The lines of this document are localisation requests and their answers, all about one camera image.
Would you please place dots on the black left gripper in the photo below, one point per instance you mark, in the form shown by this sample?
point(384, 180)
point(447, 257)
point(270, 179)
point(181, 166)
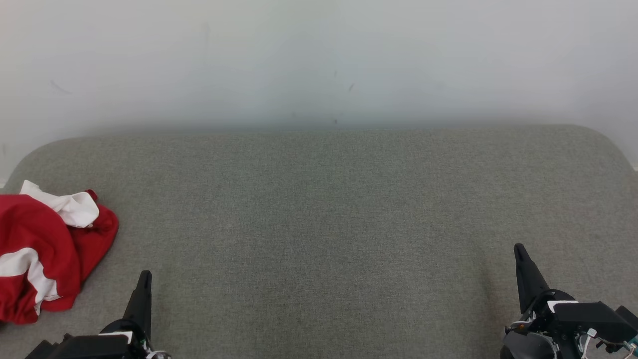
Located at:
point(94, 346)

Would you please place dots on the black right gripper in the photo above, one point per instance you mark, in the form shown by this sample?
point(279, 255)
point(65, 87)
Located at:
point(588, 319)

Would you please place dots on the red white basketball jersey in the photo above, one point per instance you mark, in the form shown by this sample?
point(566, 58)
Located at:
point(94, 234)

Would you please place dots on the grey fabric sofa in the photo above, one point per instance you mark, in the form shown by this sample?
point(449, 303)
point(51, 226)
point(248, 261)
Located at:
point(319, 224)

